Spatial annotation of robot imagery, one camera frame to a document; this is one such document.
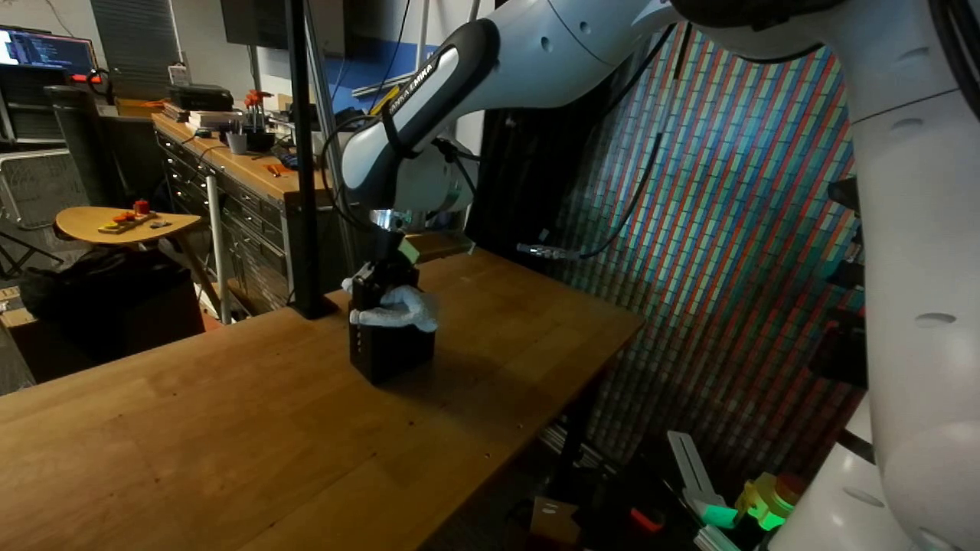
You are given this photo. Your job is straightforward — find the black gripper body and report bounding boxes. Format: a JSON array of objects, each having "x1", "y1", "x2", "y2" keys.
[{"x1": 348, "y1": 230, "x2": 424, "y2": 313}]

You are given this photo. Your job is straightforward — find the grey towel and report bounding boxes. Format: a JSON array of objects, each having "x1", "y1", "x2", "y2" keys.
[{"x1": 347, "y1": 281, "x2": 445, "y2": 336}]

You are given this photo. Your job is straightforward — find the black perforated basket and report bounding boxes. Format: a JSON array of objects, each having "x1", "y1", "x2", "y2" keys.
[{"x1": 347, "y1": 300, "x2": 441, "y2": 388}]

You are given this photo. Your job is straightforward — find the black vertical stand pole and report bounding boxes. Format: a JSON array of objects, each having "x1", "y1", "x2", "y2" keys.
[{"x1": 281, "y1": 0, "x2": 330, "y2": 321}]

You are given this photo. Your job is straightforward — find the wooden top workbench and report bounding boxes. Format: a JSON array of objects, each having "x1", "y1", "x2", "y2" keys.
[{"x1": 149, "y1": 105, "x2": 342, "y2": 321}]

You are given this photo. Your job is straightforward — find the red toy food pieces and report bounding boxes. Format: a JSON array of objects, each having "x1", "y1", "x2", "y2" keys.
[{"x1": 102, "y1": 195, "x2": 158, "y2": 233}]

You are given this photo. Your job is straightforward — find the round wooden stool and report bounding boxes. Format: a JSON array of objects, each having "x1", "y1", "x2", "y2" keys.
[{"x1": 52, "y1": 198, "x2": 204, "y2": 255}]

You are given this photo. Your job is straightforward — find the black storage box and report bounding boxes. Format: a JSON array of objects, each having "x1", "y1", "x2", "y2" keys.
[{"x1": 18, "y1": 247, "x2": 209, "y2": 361}]

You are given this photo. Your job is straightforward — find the colourful striped backdrop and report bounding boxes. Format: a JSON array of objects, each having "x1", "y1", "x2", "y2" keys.
[{"x1": 530, "y1": 28, "x2": 874, "y2": 495}]

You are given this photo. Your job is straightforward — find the green white plastic tools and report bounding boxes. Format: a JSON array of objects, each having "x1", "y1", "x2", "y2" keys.
[{"x1": 665, "y1": 426, "x2": 802, "y2": 551}]

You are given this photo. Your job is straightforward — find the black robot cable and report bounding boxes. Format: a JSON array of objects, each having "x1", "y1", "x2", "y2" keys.
[{"x1": 512, "y1": 19, "x2": 686, "y2": 264}]

